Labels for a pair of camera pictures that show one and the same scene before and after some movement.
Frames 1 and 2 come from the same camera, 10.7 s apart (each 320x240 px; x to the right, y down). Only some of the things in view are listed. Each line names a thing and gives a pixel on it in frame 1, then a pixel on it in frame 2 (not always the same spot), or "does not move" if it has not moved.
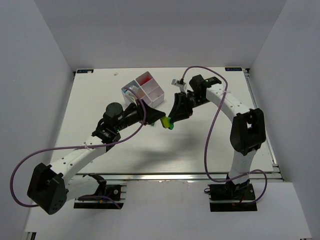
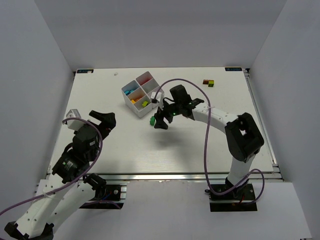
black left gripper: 146,114 → 105,122
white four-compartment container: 145,87 does not move
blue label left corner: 85,71 does not move
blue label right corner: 233,69 does not move
